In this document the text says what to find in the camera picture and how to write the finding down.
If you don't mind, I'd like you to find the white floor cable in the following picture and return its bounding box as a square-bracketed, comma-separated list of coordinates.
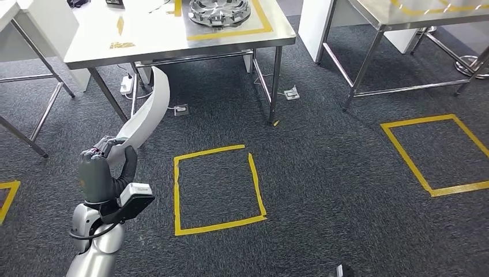
[126, 91, 176, 111]

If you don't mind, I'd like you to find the silver wheel hubcap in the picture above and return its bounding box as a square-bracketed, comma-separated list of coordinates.
[188, 0, 252, 28]

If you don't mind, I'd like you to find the yellow tape outline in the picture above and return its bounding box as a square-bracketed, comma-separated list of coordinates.
[168, 0, 274, 42]

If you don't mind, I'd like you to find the steel workbench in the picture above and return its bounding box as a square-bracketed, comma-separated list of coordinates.
[63, 0, 298, 124]

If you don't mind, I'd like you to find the white table with steel legs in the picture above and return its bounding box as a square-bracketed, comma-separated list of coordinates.
[0, 0, 91, 158]

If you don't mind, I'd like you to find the white power strip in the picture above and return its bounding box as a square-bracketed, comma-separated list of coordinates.
[119, 74, 134, 96]

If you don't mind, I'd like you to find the white side panel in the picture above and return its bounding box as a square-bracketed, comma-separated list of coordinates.
[298, 0, 337, 64]
[383, 28, 419, 54]

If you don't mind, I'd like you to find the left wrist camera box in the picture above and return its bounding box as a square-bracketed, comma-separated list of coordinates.
[98, 182, 156, 226]

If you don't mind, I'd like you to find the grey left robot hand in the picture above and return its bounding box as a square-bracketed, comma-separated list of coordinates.
[77, 136, 138, 205]

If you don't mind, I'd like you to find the white curved plastic part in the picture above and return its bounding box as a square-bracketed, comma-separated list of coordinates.
[105, 65, 171, 167]

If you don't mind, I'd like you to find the yellow floor tape square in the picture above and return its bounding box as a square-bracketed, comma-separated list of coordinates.
[174, 144, 268, 237]
[0, 180, 21, 226]
[380, 113, 489, 198]

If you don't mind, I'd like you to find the chrome round base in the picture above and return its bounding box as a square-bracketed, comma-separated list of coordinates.
[454, 55, 489, 79]

